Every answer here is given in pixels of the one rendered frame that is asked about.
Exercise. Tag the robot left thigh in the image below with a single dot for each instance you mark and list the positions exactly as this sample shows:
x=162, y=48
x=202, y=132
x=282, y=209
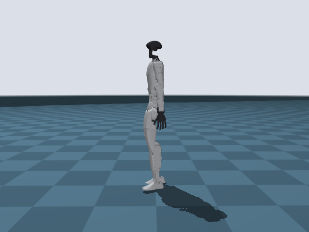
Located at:
x=150, y=129

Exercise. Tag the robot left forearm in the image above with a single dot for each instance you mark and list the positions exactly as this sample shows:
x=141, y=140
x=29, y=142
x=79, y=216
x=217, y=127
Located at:
x=160, y=96

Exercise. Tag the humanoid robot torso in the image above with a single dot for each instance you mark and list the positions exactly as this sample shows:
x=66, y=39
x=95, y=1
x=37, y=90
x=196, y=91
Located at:
x=151, y=84

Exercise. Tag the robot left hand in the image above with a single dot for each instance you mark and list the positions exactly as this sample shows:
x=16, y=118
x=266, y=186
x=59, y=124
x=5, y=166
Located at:
x=160, y=118

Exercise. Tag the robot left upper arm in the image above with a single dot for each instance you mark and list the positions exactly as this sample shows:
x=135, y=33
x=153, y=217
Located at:
x=158, y=69

